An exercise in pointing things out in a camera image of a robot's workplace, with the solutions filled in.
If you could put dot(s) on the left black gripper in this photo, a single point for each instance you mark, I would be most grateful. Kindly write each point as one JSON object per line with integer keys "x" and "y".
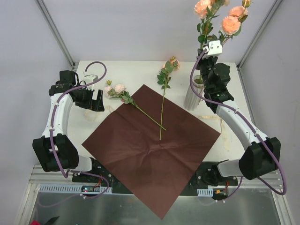
{"x": 91, "y": 100}

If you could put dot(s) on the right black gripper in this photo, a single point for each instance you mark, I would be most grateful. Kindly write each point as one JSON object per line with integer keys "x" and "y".
{"x": 206, "y": 63}

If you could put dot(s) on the pink rose stem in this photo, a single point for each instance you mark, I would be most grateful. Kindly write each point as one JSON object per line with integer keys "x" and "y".
{"x": 120, "y": 92}
{"x": 230, "y": 27}
{"x": 164, "y": 78}

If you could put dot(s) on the dark red wrapping paper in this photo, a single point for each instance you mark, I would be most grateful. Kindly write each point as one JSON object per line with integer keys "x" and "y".
{"x": 155, "y": 178}

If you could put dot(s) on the cream printed ribbon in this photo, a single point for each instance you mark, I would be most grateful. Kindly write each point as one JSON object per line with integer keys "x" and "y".
{"x": 225, "y": 133}

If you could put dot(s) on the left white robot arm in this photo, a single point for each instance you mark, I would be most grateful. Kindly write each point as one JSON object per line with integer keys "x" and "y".
{"x": 53, "y": 149}

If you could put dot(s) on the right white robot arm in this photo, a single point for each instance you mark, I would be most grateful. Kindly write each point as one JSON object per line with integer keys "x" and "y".
{"x": 261, "y": 153}

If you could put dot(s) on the white ribbed ceramic vase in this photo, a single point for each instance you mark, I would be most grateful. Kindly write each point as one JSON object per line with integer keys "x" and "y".
{"x": 192, "y": 100}

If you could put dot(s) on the red object at bottom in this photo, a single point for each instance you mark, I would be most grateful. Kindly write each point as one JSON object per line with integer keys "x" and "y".
{"x": 34, "y": 222}

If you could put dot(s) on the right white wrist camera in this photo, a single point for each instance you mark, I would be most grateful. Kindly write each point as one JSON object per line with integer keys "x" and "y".
{"x": 213, "y": 49}

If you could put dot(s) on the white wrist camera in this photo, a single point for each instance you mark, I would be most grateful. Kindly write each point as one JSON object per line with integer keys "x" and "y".
{"x": 89, "y": 78}
{"x": 213, "y": 49}

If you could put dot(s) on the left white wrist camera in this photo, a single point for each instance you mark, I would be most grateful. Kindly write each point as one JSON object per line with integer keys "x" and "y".
{"x": 89, "y": 78}

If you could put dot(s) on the right aluminium frame post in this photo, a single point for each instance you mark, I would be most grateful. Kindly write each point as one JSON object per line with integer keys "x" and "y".
{"x": 274, "y": 7}

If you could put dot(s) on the aluminium frame post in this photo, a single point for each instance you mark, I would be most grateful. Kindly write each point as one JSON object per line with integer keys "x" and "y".
{"x": 55, "y": 32}
{"x": 274, "y": 7}

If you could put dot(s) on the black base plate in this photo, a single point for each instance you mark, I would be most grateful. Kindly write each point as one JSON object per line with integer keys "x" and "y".
{"x": 198, "y": 181}

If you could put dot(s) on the left aluminium frame post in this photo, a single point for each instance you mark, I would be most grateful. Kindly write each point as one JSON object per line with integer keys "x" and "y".
{"x": 55, "y": 32}

